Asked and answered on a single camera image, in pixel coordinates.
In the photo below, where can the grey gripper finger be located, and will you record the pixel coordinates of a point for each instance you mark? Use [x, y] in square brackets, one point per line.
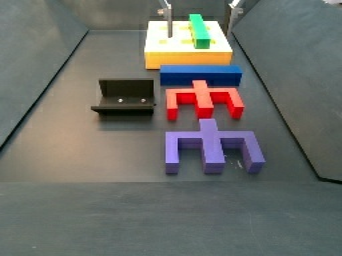
[165, 12]
[235, 10]

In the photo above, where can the red fork-shaped block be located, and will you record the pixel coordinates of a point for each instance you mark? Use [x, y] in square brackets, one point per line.
[203, 96]

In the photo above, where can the green rectangular block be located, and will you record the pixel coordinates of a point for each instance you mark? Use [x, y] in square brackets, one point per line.
[199, 33]

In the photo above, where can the yellow board with slots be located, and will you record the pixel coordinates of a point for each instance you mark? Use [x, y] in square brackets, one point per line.
[176, 50]

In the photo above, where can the purple fork-shaped block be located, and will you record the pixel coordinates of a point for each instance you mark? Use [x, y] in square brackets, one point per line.
[212, 141]

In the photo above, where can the black angle bracket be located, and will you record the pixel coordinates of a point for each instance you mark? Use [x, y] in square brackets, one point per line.
[125, 96]

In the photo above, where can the blue rectangular block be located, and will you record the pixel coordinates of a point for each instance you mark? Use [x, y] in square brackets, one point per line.
[218, 75]

